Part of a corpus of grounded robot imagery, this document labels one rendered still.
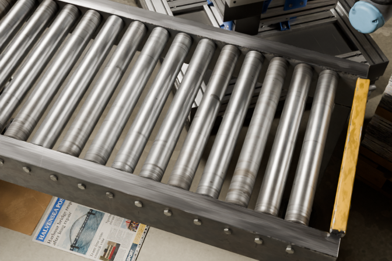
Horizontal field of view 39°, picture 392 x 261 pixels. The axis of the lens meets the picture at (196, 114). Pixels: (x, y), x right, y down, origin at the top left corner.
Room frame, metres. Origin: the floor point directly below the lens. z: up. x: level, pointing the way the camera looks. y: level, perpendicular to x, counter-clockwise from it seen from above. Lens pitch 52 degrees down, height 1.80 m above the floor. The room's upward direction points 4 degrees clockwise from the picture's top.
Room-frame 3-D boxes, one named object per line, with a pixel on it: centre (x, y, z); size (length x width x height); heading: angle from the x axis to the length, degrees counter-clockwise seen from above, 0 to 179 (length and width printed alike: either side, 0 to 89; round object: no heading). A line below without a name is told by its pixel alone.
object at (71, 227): (0.90, 0.33, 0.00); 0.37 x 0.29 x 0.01; 75
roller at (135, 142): (0.84, 0.10, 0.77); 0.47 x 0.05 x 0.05; 165
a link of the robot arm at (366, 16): (0.97, -0.39, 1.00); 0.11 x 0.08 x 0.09; 140
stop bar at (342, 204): (0.71, -0.35, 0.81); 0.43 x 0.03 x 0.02; 165
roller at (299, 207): (0.74, -0.28, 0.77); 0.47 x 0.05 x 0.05; 165
